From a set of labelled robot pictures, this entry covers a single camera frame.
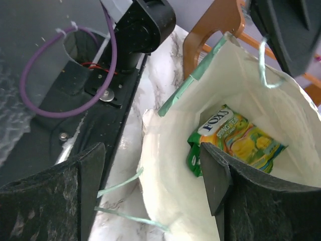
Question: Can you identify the orange wooden tiered rack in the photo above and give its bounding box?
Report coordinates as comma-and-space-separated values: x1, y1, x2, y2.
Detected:
183, 1, 320, 105

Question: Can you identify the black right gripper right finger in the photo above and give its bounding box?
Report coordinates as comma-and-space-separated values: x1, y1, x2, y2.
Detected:
200, 143, 320, 240

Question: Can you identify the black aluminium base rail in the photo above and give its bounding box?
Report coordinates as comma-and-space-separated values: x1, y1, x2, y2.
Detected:
1, 56, 147, 185

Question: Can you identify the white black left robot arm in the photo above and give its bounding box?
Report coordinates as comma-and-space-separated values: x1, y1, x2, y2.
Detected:
102, 0, 320, 77

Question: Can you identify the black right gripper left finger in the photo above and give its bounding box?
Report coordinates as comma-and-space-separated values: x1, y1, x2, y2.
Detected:
1, 143, 105, 240

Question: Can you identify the green paper gift bag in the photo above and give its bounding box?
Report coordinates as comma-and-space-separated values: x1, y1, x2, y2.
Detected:
94, 31, 321, 241

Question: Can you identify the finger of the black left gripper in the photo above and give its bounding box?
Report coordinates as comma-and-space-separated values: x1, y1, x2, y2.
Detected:
247, 0, 320, 77

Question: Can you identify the yellow green Fox's candy bag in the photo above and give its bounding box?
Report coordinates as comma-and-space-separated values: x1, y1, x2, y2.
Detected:
187, 105, 286, 177

